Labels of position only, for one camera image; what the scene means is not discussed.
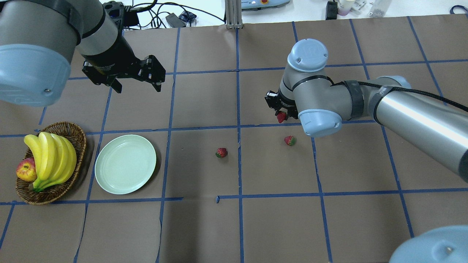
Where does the brown wicker basket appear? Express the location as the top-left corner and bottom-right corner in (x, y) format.
(15, 121), (87, 205)

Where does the yellow banana bunch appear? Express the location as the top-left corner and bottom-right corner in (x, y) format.
(23, 132), (78, 193)

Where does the red strawberry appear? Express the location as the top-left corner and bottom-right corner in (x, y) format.
(284, 136), (297, 145)
(215, 148), (229, 158)
(276, 111), (288, 123)

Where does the black power adapter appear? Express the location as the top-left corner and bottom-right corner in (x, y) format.
(165, 13), (186, 28)

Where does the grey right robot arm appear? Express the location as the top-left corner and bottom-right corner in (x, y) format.
(265, 39), (467, 181)

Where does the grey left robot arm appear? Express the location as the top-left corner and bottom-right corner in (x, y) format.
(0, 0), (166, 107)

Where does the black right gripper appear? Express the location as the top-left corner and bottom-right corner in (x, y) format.
(265, 91), (299, 119)

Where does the blue teach pendant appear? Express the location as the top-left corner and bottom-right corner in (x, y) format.
(241, 0), (290, 10)

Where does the aluminium frame post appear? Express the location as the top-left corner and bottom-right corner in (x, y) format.
(224, 0), (244, 29)

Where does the red yellow apple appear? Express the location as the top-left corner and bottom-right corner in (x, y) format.
(16, 157), (37, 182)

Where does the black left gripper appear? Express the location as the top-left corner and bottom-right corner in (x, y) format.
(82, 55), (166, 94)

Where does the pale green round plate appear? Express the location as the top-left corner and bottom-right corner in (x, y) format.
(95, 134), (157, 195)

